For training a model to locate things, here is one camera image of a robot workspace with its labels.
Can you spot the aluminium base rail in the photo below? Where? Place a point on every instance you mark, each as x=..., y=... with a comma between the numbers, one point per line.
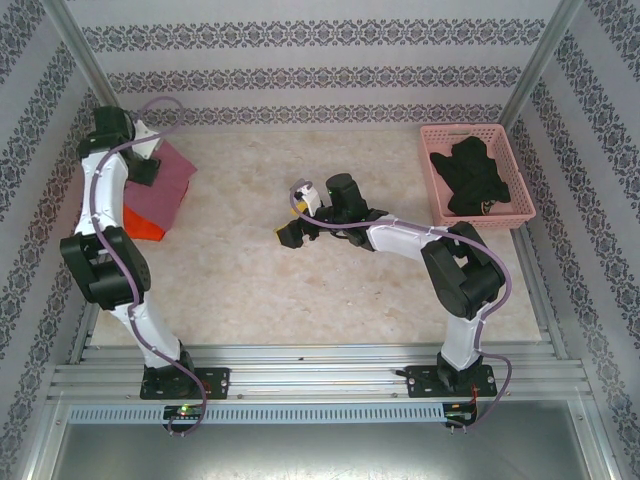
x=320, y=375

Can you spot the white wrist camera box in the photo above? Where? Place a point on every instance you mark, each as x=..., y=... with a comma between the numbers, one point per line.
x=147, y=137
x=314, y=199

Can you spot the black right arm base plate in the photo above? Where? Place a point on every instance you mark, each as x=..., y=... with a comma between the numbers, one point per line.
x=422, y=382

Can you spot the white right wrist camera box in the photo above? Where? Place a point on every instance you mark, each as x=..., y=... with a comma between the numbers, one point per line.
x=314, y=199

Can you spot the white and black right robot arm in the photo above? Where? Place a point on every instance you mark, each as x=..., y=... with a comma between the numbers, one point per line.
x=460, y=270

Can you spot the black embroidered t-shirt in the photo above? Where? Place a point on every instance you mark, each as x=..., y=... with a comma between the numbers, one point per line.
x=467, y=175

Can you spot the maroon star print t-shirt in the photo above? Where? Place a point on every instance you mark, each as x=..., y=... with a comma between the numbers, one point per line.
x=165, y=195

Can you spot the small controller board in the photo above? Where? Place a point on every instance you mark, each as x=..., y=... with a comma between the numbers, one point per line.
x=182, y=411
x=460, y=412

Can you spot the aluminium frame post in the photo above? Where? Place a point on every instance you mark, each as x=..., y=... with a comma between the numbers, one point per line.
x=95, y=75
x=540, y=65

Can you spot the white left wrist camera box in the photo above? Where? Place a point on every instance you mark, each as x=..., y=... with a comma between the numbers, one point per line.
x=147, y=137

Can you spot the orange t-shirt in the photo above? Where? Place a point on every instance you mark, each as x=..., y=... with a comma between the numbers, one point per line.
x=142, y=227

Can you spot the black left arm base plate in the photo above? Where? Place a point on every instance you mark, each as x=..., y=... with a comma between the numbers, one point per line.
x=215, y=382

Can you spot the pink perforated plastic basket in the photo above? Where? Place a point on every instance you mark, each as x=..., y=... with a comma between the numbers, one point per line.
x=520, y=200

